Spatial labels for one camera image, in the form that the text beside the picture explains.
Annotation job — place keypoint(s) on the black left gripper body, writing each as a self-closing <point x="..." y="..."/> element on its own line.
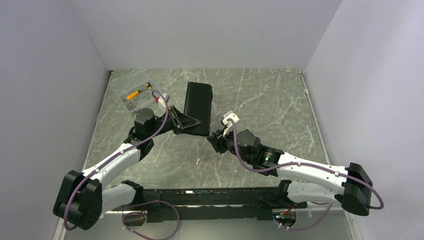
<point x="167" y="126"/>

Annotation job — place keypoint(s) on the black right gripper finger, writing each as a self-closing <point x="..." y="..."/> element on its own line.
<point x="222" y="133"/>
<point x="218" y="143"/>

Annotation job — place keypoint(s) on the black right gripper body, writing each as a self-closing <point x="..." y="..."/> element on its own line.
<point x="230" y="138"/>

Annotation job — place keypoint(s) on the black zippered tool case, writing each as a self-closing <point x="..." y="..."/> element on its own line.
<point x="198" y="106"/>

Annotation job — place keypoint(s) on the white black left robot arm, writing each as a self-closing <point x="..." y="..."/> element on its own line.
<point x="83" y="198"/>

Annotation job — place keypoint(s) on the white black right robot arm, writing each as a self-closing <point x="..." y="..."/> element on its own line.
<point x="301" y="180"/>

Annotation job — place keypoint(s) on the small black yellow tool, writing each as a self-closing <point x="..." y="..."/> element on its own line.
<point x="149" y="86"/>

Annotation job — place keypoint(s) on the clear plastic organizer box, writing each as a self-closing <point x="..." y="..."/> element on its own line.
<point x="125" y="82"/>

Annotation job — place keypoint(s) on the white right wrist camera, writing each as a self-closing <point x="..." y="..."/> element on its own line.
<point x="229" y="120"/>

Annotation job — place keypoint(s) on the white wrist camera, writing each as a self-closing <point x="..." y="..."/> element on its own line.
<point x="162" y="101"/>
<point x="229" y="120"/>

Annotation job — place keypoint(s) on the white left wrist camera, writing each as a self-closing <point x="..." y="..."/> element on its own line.
<point x="162" y="101"/>

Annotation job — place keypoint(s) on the yellow handled screwdriver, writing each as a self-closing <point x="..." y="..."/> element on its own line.
<point x="133" y="95"/>

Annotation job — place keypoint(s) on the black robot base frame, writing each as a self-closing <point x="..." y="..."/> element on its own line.
<point x="258" y="203"/>

